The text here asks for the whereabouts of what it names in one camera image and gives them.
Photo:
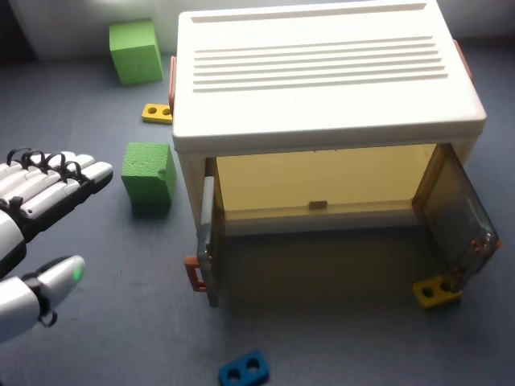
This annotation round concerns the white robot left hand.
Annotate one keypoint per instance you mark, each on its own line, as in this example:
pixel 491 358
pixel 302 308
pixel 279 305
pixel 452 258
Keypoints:
pixel 52 189

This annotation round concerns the yellow two-hole block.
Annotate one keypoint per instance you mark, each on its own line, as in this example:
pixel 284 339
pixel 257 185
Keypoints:
pixel 422 299
pixel 159 112

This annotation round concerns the green foam cube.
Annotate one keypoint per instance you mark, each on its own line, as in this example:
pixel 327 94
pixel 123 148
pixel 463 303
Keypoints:
pixel 147 181

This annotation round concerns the white ribbed storage box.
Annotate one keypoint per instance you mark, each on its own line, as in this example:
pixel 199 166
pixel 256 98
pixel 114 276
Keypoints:
pixel 322 80

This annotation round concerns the large smooth green cube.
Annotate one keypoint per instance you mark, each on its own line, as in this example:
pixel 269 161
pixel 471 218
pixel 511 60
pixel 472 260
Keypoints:
pixel 137 60

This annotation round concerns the blue two-hole block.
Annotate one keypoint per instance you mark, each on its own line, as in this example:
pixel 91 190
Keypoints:
pixel 263 372

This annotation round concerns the grey table cloth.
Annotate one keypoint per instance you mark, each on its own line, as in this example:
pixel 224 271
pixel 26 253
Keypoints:
pixel 100 362

